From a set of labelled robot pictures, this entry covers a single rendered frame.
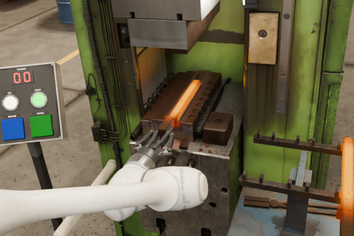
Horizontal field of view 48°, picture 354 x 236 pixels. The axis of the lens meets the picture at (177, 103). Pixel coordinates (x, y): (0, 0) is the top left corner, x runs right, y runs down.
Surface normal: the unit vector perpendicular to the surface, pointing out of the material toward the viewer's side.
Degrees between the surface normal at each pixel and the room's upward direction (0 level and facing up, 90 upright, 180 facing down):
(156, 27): 90
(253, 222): 0
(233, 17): 90
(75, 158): 0
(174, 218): 90
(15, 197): 55
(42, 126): 60
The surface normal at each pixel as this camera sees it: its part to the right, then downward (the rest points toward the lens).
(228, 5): -0.33, 0.49
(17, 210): 0.95, -0.15
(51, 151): -0.07, -0.87
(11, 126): 0.05, -0.01
